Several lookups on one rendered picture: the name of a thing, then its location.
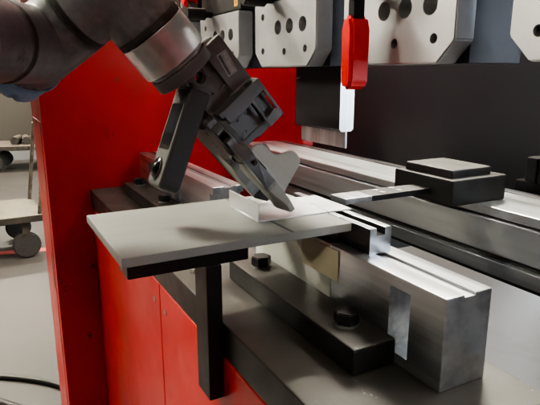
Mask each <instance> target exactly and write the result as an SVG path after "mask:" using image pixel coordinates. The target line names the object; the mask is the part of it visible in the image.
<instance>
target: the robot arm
mask: <svg viewBox="0 0 540 405"><path fill-rule="evenodd" d="M110 40H112V41H113V42H114V43H115V44H116V45H117V47H118V48H119V49H120V50H121V51H122V52H123V53H124V54H125V56H126V57H127V58H128V59H129V61H130V62H131V63H132V64H133V65H134V67H135V68H136V69H137V70H138V71H139V72H140V73H141V74H142V75H143V76H144V77H145V79H146V80H147V81H148V82H153V86H154V87H155V88H156V89H157V90H158V91H159V92H160V93H161V94H162V95H163V94H166V93H169V92H172V91H173V90H175V89H176V88H178V87H179V88H178V89H177V91H176V93H175V96H174V100H173V104H172V106H171V109H170V113H169V116H168V118H167V122H166V126H165V128H164V131H163V134H162V138H161V141H160V144H159V146H158V149H157V153H156V156H155V159H154V162H153V164H152V166H151V171H150V174H149V179H148V181H149V184H150V185H152V186H156V187H157V188H159V189H161V190H166V191H169V192H172V193H177V192H179V190H180V188H181V185H182V180H183V178H184V175H185V172H186V168H187V165H188V162H189V160H190V155H191V153H192V150H193V148H194V143H195V140H196V137H197V138H198V139H199V140H200V141H201V142H202V144H203V145H204V146H205V147H206V148H207V149H208V150H209V151H210V152H211V154H212V155H213V156H214V157H215V159H216V160H217V161H218V162H219V163H220V164H221V165H222V166H223V167H224V169H225V170H226V171H227V172H228V173H229V174H230V175H232V177H233V178H234V179H235V180H236V181H237V182H238V183H239V184H240V185H241V186H242V187H243V188H244V189H245V190H246V191H247V192H248V193H249V194H250V195H251V196H252V197H253V198H257V199H261V200H264V201H268V200H270V201H271V202H272V204H273V206H274V207H276V208H279V209H281V210H285V211H289V212H292V211H293V210H294V209H295V208H294V206H293V204H292V203H291V201H290V199H289V198H288V196H287V195H286V193H285V190H286V188H287V186H288V184H289V183H290V181H291V179H292V177H293V175H294V174H295V172H296V170H297V168H298V166H299V165H300V158H299V156H298V154H297V153H296V152H294V151H293V150H288V151H285V152H283V153H279V154H274V153H272V152H271V151H270V149H269V147H268V146H267V145H266V144H256V145H253V146H252V147H251V148H250V147H249V146H248V145H249V144H250V143H251V142H252V141H253V140H254V139H255V138H256V137H260V136H261V135H262V134H263V133H264V132H265V131H266V130H267V129H268V128H269V127H271V126H272V125H273V124H274V123H275V122H276V121H277V120H278V119H279V118H280V117H281V116H282V115H283V114H284V113H283V111H282V110H281V109H280V107H279V105H278V104H277V103H276V102H275V101H274V99H273V98H272V96H271V95H270V93H269V92H268V90H267V89H266V88H265V86H263V84H262V83H261V81H260V80H259V78H251V77H250V76H249V75H248V73H247V72H246V70H245V69H244V68H243V66H242V65H241V63H240V62H239V61H238V60H237V58H236V57H235V55H234V54H233V53H232V51H231V50H230V48H229V47H228V46H227V45H226V44H225V42H224V41H223V39H222V38H221V37H220V35H215V36H214V37H211V36H207V37H206V38H204V39H203V40H202V36H201V35H200V34H199V32H198V31H197V30H196V28H195V27H194V26H193V24H192V23H191V22H190V20H189V19H188V18H187V17H186V16H185V14H184V13H183V12H182V10H181V9H180V8H179V7H178V5H177V4H176V3H175V1H174V0H29V1H28V2H26V3H23V2H16V1H13V0H0V93H1V94H3V95H4V96H5V97H8V98H11V97H12V98H13V99H14V100H15V101H18V102H23V103H26V102H30V101H33V100H35V99H36V98H38V97H39V96H41V95H42V94H44V93H45V92H49V91H51V90H52V89H53V88H54V87H56V86H57V85H58V83H59V82H60V81H61V80H62V79H63V78H64V77H65V76H67V75H68V74H69V73H70V72H72V71H73V70H74V69H76V68H77V67H78V66H80V65H81V64H82V63H83V62H84V61H85V60H87V59H88V58H89V57H91V56H92V55H93V54H95V53H96V52H97V51H99V50H100V49H101V48H102V47H103V46H104V45H105V44H106V43H107V42H108V41H110ZM195 75H196V76H197V79H196V80H195ZM265 95H266V96H267V98H268V99H269V100H270V101H271V102H272V104H273V105H274V107H275V108H273V107H272V105H271V104H270V103H269V101H268V100H267V98H266V97H265Z"/></svg>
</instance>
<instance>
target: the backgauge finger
mask: <svg viewBox="0 0 540 405"><path fill-rule="evenodd" d="M505 181H506V175H505V174H500V173H496V172H492V171H491V166H486V165H481V164H476V163H471V162H463V161H459V160H454V159H449V158H445V157H440V158H432V159H423V160H415V161H408V162H406V167H402V168H396V169H395V186H391V187H384V188H378V189H371V190H359V191H352V192H345V193H339V194H331V196H330V199H331V200H333V201H335V202H338V203H342V204H344V205H348V204H355V203H365V202H371V201H378V200H384V199H389V198H401V197H407V196H413V197H416V198H421V199H424V200H428V201H431V202H434V203H439V204H442V205H445V206H448V207H457V206H462V205H468V204H473V203H482V202H488V201H493V200H498V199H503V198H504V196H505Z"/></svg>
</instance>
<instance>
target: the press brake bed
mask: <svg viewBox="0 0 540 405"><path fill-rule="evenodd" d="M93 235H94V244H95V254H96V274H97V284H98V294H99V305H100V324H101V334H102V345H103V355H104V374H105V385H106V395H107V405H267V404H266V402H265V401H263V399H262V398H261V397H260V396H259V395H258V394H257V393H256V391H255V390H254V389H253V388H252V387H251V386H250V384H249V383H248V382H247V381H246V380H245V379H244V377H243V376H242V375H241V374H240V373H239V372H238V371H237V369H236V368H234V367H233V365H232V364H231V363H230V362H229V361H228V360H227V359H226V357H225V356H223V373H224V397H222V398H219V399H214V400H209V399H208V398H207V396H206V394H205V393H204V392H203V390H202V388H201V387H200V386H199V384H198V340H197V325H196V324H195V323H194V321H193V320H192V319H191V318H190V317H189V315H188V314H187V313H186V312H185V311H184V310H183V309H182V307H181V306H180V305H179V304H178V303H177V302H176V300H175V299H174V298H173V297H172V296H171V295H170V294H169V293H168V292H167V291H166V290H165V289H164V287H163V286H162V285H161V284H160V283H159V282H158V280H157V279H156V278H155V277H154V276H147V277H142V278H137V279H133V280H127V278H126V277H125V275H124V274H123V272H122V271H121V270H120V269H119V264H118V263H117V262H116V260H115V259H114V258H113V256H112V255H111V253H110V252H109V251H108V249H107V248H106V247H105V246H104V245H103V243H102V242H101V241H100V239H99V238H98V236H97V235H96V233H95V232H93Z"/></svg>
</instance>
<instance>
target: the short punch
mask: <svg viewBox="0 0 540 405"><path fill-rule="evenodd" d="M341 74H342V66H337V67H297V85H296V123H297V124H298V125H301V140H305V141H312V142H316V143H321V144H325V145H332V146H337V147H341V148H345V149H346V138H347V132H350V131H352V129H353V128H354V89H346V87H343V86H342V82H341Z"/></svg>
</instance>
